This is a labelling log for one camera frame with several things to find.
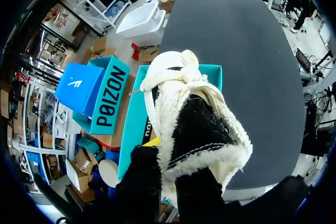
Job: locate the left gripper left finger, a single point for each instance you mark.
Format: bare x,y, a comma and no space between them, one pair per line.
141,182

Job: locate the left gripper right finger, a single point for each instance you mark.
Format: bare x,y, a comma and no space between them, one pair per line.
199,197

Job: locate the white fleece shoe black tongue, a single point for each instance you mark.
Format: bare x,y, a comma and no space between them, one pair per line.
199,129

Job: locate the teal shoebox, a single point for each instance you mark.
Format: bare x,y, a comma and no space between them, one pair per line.
135,119

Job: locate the person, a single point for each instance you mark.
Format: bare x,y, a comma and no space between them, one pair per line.
304,6

